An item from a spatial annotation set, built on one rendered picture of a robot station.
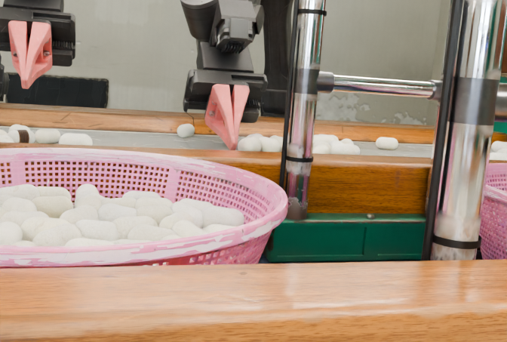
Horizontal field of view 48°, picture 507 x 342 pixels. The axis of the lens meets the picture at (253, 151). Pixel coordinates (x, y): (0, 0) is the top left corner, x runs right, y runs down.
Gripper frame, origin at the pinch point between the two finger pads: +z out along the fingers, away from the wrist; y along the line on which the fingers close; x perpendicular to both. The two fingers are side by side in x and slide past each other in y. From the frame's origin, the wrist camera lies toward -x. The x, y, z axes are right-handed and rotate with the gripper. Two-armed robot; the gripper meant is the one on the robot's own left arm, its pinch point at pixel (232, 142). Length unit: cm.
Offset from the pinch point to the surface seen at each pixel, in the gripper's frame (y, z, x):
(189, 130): -2.9, -11.3, 10.3
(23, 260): -18.4, 32.3, -28.5
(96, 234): -15.6, 24.7, -18.3
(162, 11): 11, -179, 110
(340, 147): 13.7, 0.8, -0.6
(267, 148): 4.9, -0.7, 1.7
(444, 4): 152, -181, 90
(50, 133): -21.3, -3.2, 3.3
